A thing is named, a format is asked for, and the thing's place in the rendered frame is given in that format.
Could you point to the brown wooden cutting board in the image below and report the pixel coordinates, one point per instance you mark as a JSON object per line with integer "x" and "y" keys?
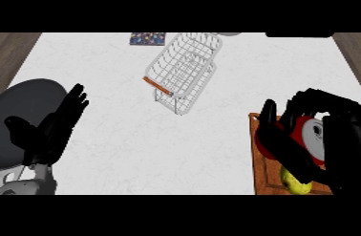
{"x": 265, "y": 169}

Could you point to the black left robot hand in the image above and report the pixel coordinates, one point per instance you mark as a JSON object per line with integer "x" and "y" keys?
{"x": 54, "y": 131}

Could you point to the dark grey round pan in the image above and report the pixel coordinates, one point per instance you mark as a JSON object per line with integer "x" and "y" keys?
{"x": 23, "y": 102}

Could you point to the dark patterned square mat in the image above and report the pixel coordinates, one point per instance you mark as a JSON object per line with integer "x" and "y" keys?
{"x": 147, "y": 38}

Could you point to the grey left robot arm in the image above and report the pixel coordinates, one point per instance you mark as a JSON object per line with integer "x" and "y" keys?
{"x": 28, "y": 182}

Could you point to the grey round dish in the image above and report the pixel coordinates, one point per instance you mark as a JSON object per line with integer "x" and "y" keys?
{"x": 225, "y": 33}

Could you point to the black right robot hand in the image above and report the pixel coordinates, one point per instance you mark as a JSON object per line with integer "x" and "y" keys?
{"x": 343, "y": 141}

